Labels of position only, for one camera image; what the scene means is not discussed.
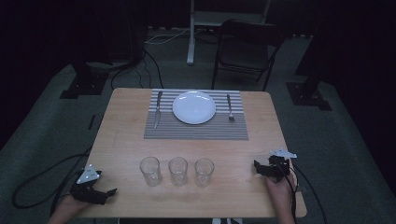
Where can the small dark floor object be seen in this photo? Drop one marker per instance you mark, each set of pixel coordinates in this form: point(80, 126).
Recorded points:
point(91, 122)

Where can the person's left hand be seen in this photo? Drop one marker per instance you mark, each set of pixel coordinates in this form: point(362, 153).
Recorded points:
point(74, 205)

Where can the silver table knife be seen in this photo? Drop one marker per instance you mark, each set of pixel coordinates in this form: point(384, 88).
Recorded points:
point(158, 112)

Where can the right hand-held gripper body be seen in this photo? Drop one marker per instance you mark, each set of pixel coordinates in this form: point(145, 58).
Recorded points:
point(280, 163)

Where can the black stand with base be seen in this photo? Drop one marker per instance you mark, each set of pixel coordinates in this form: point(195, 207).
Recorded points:
point(84, 84)
point(308, 96)

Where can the person's right hand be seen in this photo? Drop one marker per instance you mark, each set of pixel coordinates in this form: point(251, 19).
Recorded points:
point(280, 191)

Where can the white metal desk frame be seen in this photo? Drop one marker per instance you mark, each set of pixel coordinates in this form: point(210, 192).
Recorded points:
point(191, 40)

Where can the black folding chair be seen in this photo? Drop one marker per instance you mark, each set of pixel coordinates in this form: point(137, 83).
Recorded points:
point(244, 53)

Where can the grey striped placemat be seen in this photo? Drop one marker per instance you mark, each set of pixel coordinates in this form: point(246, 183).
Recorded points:
point(193, 132)

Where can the clear drinking glass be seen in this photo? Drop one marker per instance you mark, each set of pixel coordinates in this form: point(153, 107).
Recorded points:
point(178, 170)
point(204, 171)
point(150, 171)

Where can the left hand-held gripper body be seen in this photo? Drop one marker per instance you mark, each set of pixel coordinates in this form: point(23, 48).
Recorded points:
point(88, 190)

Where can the silver fork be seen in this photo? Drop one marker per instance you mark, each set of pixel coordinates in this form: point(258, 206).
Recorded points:
point(230, 109)

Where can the white round plate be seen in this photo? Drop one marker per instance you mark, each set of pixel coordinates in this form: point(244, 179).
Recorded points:
point(194, 107)

